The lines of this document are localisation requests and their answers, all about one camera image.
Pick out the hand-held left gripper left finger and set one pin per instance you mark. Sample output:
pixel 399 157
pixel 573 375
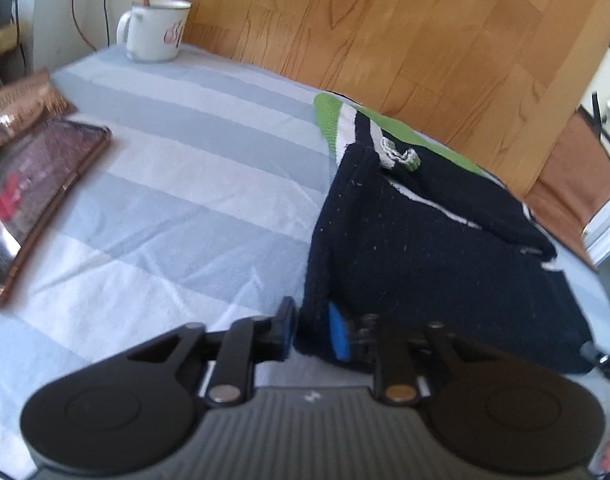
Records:
pixel 285 327

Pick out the brown perforated cushion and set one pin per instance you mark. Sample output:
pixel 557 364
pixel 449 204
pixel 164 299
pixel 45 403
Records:
pixel 570 185

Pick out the navy knit sweater green trim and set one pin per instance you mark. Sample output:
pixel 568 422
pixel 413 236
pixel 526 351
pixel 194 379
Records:
pixel 435 270

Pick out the brown snack packet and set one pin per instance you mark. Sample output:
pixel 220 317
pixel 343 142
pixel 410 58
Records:
pixel 20 105

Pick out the wood grain board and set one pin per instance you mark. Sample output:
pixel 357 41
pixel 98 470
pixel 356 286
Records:
pixel 385 30

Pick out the blue white striped sheet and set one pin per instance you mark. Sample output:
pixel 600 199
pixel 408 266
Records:
pixel 185 160

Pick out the white enamel mug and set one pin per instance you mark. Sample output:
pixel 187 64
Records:
pixel 152 32

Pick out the tan cardboard box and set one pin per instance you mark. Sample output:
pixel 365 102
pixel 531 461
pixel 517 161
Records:
pixel 7 40

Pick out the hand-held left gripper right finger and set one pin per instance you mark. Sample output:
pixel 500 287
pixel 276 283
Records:
pixel 338 336

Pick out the smartphone with rose gold case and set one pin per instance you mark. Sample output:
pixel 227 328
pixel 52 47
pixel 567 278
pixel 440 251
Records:
pixel 30 195

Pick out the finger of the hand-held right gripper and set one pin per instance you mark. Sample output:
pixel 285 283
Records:
pixel 607 360

